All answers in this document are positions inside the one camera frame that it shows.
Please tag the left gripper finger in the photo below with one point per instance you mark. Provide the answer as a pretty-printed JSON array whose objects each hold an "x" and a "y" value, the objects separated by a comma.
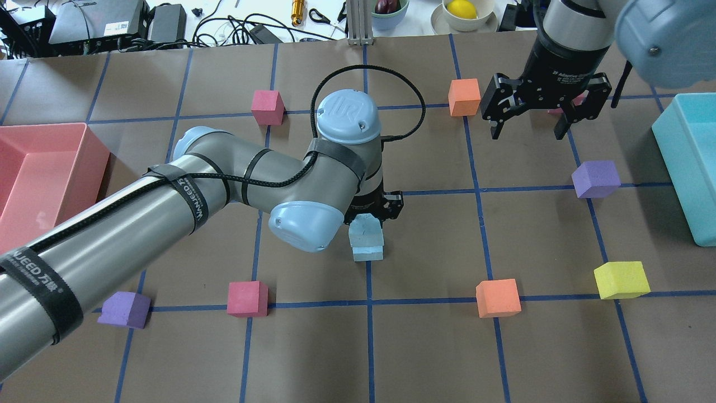
[{"x": 394, "y": 204}]

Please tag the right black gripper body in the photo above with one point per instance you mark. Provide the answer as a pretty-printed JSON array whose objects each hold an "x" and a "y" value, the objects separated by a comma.
[{"x": 562, "y": 66}]

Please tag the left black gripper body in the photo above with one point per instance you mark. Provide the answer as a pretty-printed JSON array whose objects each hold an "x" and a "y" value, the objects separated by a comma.
[{"x": 391, "y": 205}]

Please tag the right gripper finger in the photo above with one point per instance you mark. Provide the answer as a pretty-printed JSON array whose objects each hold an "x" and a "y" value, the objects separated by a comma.
[
  {"x": 598, "y": 90},
  {"x": 502, "y": 100}
]

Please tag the light blue block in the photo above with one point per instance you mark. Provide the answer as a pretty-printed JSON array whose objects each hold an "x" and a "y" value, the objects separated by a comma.
[
  {"x": 365, "y": 231},
  {"x": 366, "y": 254}
]

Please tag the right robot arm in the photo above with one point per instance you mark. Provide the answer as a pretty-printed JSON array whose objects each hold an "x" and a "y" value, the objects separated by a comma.
[{"x": 665, "y": 42}]

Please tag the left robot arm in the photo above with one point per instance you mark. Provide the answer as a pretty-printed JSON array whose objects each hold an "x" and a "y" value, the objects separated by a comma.
[{"x": 49, "y": 284}]

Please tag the far red block right side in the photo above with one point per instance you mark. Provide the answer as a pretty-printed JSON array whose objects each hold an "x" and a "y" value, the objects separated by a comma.
[{"x": 577, "y": 101}]

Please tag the far orange block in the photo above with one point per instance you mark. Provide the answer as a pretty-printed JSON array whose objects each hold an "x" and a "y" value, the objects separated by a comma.
[{"x": 464, "y": 97}]

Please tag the black power adapter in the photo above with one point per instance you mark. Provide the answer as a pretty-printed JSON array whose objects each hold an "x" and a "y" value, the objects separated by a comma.
[{"x": 509, "y": 20}]

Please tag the purple block right side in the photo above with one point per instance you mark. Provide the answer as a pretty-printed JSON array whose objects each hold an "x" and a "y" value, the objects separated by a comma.
[{"x": 595, "y": 179}]

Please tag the bowl with lemon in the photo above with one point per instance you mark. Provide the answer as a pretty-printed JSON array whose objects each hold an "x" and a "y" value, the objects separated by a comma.
[{"x": 463, "y": 16}]

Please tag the cyan tray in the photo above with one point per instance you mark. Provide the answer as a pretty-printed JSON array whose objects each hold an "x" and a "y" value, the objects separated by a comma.
[{"x": 685, "y": 134}]

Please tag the far red block left side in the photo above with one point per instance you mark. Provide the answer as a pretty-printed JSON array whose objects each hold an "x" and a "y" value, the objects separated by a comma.
[{"x": 268, "y": 107}]

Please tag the orange block near base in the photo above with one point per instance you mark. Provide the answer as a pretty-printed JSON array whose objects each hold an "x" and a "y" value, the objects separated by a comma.
[{"x": 497, "y": 298}]

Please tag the bowl with red fruit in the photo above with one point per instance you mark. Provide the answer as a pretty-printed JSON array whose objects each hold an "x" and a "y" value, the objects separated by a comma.
[{"x": 386, "y": 15}]

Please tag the red block near base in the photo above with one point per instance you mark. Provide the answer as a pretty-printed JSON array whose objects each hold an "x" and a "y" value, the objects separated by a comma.
[{"x": 247, "y": 299}]

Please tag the yellow block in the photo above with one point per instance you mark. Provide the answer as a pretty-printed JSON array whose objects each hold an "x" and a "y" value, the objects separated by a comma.
[{"x": 621, "y": 280}]

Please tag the black scissors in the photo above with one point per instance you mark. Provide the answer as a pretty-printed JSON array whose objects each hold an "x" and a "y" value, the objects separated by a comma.
[{"x": 319, "y": 18}]

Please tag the brass cylinder tool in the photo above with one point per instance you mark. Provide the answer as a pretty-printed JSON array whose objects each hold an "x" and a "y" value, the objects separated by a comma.
[{"x": 297, "y": 12}]

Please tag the purple block near base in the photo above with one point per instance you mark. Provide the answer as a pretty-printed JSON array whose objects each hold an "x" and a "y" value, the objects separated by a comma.
[{"x": 125, "y": 309}]

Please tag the black power brick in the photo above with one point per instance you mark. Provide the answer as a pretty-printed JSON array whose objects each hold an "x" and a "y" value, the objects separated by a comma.
[{"x": 167, "y": 23}]

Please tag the pink tray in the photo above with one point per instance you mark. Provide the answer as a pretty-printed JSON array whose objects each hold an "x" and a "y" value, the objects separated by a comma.
[{"x": 49, "y": 174}]

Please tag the black computer box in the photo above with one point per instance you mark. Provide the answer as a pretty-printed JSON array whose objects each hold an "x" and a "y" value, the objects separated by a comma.
[{"x": 78, "y": 21}]

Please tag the aluminium frame post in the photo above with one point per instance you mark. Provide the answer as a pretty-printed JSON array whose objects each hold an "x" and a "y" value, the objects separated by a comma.
[{"x": 360, "y": 22}]

